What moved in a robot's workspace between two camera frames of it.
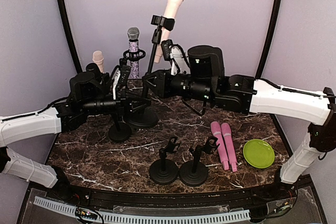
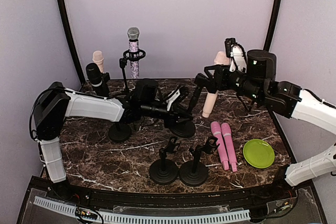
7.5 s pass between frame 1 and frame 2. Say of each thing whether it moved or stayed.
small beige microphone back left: stayed
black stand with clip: moved
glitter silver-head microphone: stayed
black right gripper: moved
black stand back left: stayed
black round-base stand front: stayed
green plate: stayed
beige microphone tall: moved
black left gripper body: moved
